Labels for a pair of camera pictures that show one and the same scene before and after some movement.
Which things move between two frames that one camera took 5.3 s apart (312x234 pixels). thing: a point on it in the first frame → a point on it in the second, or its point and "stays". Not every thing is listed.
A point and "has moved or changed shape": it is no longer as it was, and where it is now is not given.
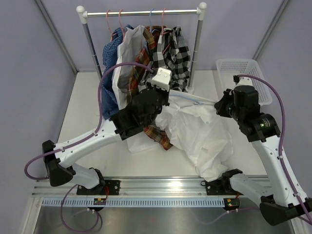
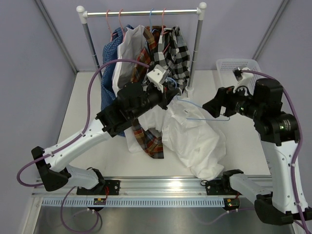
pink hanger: (165, 32) stays
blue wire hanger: (188, 98) → (182, 100)
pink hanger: (109, 29) stays
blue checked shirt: (109, 57) stays
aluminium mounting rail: (141, 186) stays
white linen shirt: (197, 129) has moved or changed shape
